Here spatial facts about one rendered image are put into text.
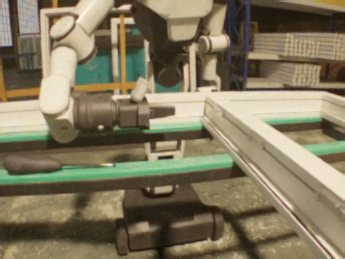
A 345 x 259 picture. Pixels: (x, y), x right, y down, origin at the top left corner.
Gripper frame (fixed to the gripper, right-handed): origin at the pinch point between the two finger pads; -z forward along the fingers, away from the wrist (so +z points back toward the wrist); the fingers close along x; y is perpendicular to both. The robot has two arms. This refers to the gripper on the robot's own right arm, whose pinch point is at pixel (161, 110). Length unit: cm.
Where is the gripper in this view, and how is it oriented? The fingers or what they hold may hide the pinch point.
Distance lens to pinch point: 57.7
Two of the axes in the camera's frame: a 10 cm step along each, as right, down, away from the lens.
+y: 0.0, 9.4, 3.4
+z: -9.9, 0.6, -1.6
